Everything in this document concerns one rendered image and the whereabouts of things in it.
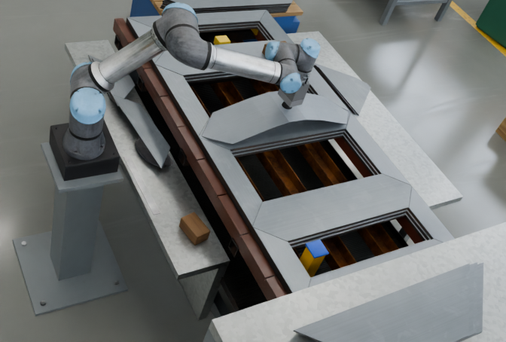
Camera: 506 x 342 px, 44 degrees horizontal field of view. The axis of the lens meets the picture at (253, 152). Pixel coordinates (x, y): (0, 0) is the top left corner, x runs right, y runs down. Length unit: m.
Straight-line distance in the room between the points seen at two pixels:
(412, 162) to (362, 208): 0.55
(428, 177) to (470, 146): 1.73
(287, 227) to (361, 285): 0.42
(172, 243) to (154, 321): 0.69
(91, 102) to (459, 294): 1.33
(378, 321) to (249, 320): 0.36
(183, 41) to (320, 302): 0.92
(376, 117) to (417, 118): 1.54
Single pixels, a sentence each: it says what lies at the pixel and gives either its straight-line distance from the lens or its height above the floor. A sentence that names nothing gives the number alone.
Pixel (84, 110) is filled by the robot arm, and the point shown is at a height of 0.98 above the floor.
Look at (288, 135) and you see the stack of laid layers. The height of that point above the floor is 0.85.
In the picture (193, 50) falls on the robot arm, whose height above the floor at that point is 1.27.
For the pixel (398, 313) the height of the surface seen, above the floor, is 1.07.
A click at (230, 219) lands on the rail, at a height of 0.82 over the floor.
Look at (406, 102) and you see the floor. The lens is 4.62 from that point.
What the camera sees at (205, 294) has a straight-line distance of 2.41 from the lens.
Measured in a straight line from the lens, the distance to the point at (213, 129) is 2.41.
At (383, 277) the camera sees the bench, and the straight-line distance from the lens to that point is 1.93.
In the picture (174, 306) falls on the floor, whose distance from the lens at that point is 2.92.
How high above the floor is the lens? 2.44
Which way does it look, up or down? 42 degrees down
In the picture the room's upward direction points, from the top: 20 degrees clockwise
